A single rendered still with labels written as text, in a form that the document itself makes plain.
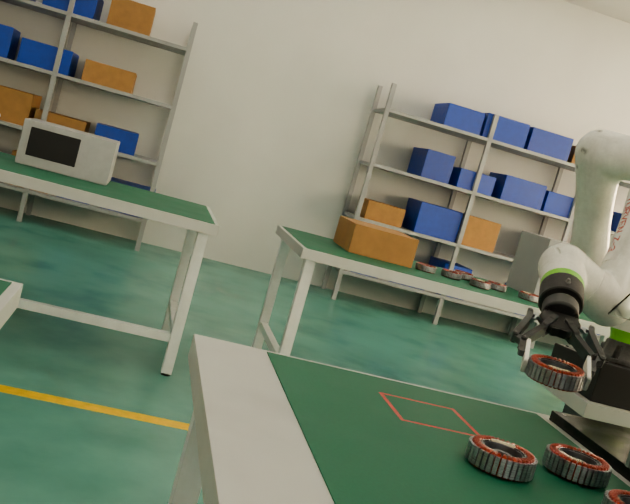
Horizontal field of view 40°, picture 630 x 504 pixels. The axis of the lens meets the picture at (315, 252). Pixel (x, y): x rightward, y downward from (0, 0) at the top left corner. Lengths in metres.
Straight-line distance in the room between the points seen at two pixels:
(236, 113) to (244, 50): 0.58
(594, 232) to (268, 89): 5.98
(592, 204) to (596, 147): 0.16
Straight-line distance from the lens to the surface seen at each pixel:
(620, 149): 2.25
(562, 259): 1.91
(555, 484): 1.48
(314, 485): 1.13
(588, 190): 2.31
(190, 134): 8.03
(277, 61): 8.12
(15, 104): 7.59
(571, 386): 1.65
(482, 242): 8.12
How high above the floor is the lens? 1.14
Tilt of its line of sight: 6 degrees down
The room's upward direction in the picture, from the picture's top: 16 degrees clockwise
